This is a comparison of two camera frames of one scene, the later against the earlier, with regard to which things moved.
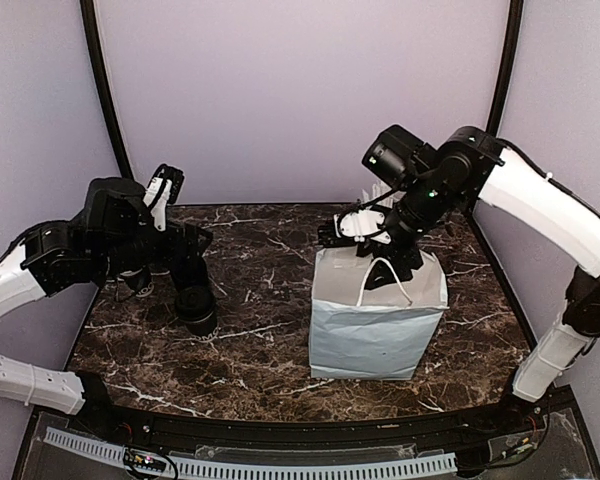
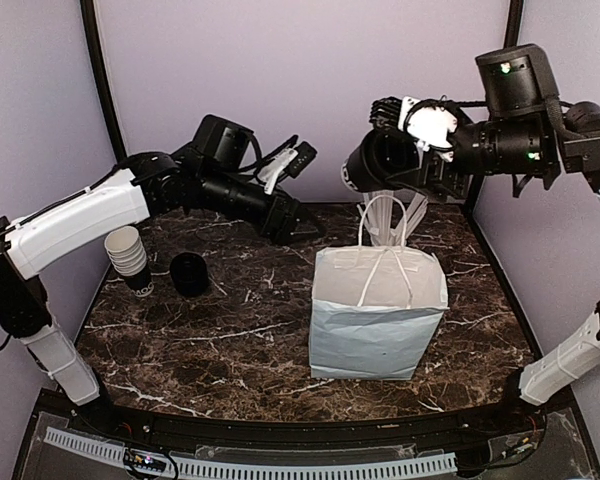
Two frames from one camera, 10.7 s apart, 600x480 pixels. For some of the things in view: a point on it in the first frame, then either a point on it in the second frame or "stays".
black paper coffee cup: [203, 328] → [376, 156]
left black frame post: [92, 31] stays
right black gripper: [389, 262] → [437, 178]
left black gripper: [188, 255] → [282, 233]
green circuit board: [144, 460] stays
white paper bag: [360, 332] stays
